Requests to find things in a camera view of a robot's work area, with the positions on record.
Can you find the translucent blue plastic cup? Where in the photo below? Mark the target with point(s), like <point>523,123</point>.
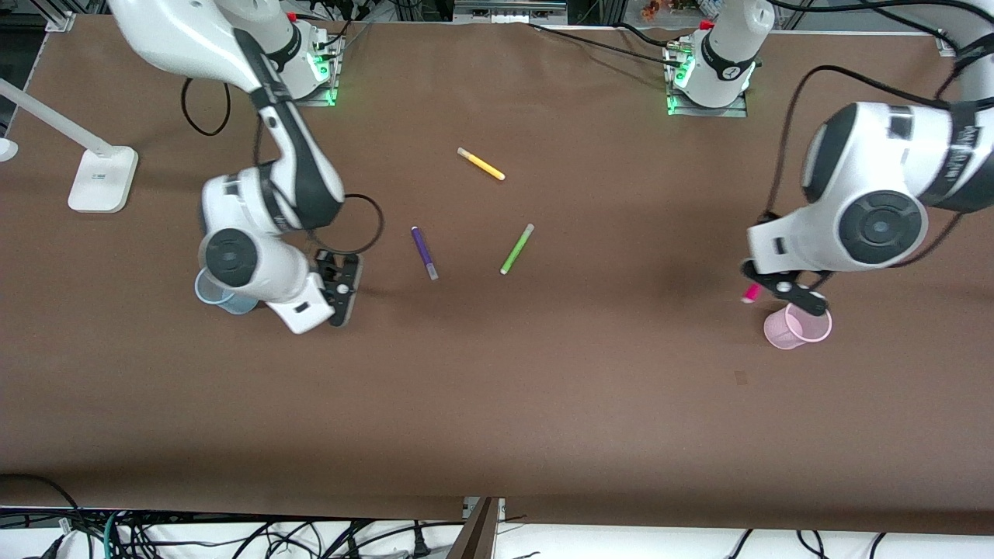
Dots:
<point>213,299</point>

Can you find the purple marker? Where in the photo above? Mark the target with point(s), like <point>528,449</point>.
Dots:
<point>423,250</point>

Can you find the yellow marker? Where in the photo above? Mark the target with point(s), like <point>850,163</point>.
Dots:
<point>481,164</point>

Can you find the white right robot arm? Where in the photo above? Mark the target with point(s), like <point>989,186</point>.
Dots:
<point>233,46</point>

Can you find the metal table corner bracket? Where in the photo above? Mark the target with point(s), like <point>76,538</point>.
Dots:
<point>945,43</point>
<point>60,21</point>

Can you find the green marker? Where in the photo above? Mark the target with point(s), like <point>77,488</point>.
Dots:
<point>516,249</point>

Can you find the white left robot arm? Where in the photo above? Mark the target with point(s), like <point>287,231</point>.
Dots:
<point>877,155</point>

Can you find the black power plug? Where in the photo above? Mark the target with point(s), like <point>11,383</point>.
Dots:
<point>421,543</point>

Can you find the wooden table beam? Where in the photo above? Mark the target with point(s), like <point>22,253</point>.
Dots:
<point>477,536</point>

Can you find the grey metal box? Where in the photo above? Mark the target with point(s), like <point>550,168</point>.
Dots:
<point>509,9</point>

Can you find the white round object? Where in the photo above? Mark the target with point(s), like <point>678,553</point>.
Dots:
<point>6,150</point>

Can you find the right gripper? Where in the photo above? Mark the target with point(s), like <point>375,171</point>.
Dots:
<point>328,272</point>

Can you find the translucent pink plastic cup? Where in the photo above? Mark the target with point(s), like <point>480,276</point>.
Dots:
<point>792,334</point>

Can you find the pink marker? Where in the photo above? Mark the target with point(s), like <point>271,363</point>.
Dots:
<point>750,294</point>

